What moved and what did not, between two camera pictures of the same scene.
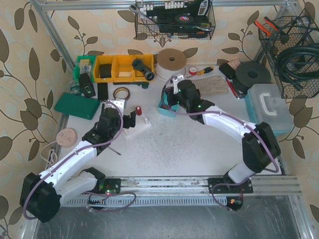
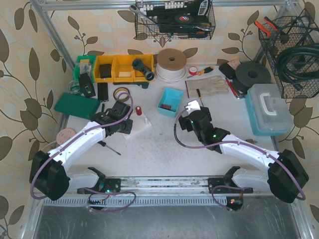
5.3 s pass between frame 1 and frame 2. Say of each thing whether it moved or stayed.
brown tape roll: stayed
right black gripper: moved
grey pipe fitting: stayed
